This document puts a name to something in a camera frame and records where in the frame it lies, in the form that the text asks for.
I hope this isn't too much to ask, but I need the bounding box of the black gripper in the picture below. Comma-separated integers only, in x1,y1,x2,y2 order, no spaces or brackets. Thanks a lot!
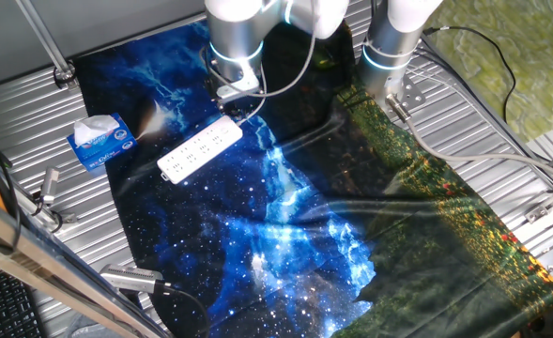
216,92,254,123

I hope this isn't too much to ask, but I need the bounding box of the white power strip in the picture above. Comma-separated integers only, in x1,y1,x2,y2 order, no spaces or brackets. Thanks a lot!
156,115,244,186

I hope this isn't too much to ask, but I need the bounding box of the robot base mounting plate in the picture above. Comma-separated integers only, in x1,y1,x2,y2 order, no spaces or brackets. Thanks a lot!
387,73,427,119

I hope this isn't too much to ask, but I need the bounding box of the galaxy print cloth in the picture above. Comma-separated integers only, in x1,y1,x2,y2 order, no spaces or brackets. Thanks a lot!
71,0,553,338

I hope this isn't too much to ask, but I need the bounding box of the blue tissue box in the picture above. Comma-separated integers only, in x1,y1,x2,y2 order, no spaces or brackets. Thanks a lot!
66,112,139,172

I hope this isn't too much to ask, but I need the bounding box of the white tissue sheet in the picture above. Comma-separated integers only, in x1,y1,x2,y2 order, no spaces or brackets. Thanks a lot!
72,114,122,147

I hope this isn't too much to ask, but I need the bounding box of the grey towel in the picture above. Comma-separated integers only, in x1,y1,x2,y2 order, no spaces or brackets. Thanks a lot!
63,312,134,338

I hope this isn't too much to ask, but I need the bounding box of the black keyboard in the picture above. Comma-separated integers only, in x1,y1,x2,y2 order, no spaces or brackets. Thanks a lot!
0,257,48,338

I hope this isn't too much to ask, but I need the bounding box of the green patterned floor mat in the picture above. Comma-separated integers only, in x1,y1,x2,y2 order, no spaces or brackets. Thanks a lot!
423,0,553,143

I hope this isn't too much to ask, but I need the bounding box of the white power strip cable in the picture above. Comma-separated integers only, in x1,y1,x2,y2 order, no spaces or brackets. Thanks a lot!
236,63,269,127

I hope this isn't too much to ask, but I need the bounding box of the wrist cable loop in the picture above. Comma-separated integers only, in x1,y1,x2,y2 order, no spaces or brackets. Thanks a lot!
202,0,317,100

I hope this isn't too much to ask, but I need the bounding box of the black camera cable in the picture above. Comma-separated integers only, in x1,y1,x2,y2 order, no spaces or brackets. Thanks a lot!
152,283,212,338

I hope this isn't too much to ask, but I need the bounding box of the silver camera with cable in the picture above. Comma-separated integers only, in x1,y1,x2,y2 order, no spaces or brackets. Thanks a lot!
99,263,165,296

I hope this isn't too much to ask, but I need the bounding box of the small silver camera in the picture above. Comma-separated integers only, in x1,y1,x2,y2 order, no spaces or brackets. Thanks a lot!
38,165,62,206

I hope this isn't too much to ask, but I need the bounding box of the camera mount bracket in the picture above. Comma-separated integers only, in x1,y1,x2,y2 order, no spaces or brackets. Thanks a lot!
30,190,79,235

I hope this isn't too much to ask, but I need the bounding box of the metal camera pole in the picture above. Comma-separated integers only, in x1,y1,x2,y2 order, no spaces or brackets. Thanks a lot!
14,0,78,91

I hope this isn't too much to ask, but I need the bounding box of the thick grey robot cable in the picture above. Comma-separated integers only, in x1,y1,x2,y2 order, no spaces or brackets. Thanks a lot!
385,92,553,187

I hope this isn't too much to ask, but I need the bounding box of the aluminium frame bar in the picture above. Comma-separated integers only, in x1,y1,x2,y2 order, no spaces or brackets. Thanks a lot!
0,187,175,338

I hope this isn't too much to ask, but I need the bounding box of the black base cable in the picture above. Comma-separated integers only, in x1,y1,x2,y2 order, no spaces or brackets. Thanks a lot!
422,24,517,124

